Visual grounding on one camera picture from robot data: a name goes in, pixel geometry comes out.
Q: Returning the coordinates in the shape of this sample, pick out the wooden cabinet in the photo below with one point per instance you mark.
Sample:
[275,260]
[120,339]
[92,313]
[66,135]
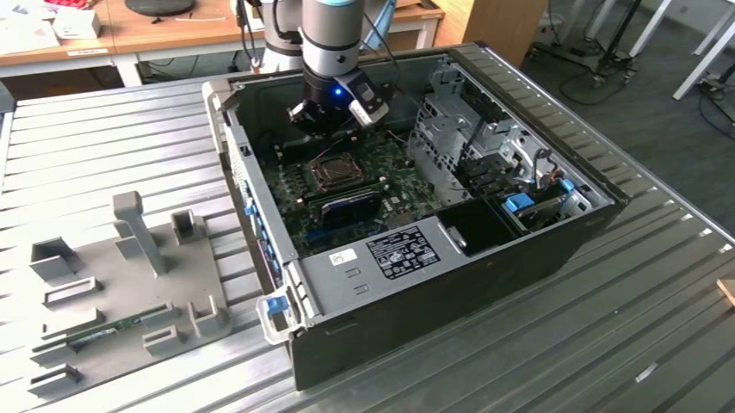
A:
[499,30]

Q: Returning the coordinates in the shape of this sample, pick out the white paper sheets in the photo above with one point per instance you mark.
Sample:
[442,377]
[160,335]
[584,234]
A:
[23,30]

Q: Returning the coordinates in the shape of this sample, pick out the CPU socket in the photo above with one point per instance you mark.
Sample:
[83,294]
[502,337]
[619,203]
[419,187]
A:
[311,163]

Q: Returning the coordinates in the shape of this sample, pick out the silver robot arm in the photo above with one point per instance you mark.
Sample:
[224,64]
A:
[330,38]

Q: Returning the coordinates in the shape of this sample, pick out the white table frame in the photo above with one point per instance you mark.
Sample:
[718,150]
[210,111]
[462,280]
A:
[650,26]
[706,69]

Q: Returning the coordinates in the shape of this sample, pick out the metal drive cage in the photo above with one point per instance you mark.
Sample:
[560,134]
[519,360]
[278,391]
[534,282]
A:
[442,125]

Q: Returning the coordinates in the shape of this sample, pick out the silver CPU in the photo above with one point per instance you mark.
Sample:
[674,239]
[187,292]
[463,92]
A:
[335,171]

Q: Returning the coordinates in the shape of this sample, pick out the green motherboard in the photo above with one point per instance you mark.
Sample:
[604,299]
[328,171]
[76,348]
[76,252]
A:
[402,189]

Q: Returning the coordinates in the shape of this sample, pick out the white cardboard box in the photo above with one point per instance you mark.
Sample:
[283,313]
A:
[78,23]

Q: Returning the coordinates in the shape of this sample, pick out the black wheeled stand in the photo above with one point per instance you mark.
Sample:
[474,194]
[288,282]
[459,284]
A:
[615,41]

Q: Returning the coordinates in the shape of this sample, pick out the hard disk in blue carrier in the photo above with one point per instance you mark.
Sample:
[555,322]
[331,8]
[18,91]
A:
[519,203]

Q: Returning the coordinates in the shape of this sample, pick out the wooden desk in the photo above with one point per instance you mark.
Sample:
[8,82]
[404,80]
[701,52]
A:
[172,34]
[86,43]

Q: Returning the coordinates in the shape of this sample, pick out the black graphics card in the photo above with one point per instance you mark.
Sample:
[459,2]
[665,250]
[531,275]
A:
[350,213]

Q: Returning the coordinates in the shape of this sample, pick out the blue expansion slot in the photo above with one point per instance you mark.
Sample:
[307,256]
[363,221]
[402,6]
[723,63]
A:
[324,236]

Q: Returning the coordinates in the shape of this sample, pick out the red box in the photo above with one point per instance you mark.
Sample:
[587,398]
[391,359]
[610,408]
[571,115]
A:
[68,3]

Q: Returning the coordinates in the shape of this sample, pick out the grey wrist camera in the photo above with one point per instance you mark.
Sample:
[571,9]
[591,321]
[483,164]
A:
[370,105]

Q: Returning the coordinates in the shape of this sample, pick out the blue slot retainer clip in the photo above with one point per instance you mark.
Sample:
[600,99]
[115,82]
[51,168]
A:
[248,211]

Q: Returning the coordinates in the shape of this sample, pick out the grey parts rack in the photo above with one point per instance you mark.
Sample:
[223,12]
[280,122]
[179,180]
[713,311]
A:
[132,292]

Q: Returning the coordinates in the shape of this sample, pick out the green RAM stick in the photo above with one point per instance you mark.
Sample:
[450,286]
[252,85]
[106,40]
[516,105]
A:
[344,193]
[115,327]

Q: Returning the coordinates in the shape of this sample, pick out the black round pad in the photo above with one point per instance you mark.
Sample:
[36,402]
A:
[158,6]

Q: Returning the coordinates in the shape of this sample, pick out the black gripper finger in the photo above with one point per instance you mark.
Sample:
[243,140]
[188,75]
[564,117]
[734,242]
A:
[348,137]

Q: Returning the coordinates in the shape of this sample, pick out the wooden block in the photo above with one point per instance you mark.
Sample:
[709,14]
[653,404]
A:
[729,292]

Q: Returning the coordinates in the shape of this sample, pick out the grey power supply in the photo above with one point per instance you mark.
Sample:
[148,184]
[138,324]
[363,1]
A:
[344,279]

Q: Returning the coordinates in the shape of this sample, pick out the blue plastic clip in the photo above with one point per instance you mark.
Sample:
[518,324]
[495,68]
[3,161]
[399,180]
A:
[567,185]

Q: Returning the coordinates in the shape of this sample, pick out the black PC case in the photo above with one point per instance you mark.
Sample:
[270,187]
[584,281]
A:
[459,310]

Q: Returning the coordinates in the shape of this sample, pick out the blue case latch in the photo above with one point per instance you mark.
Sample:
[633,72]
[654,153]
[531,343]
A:
[275,306]

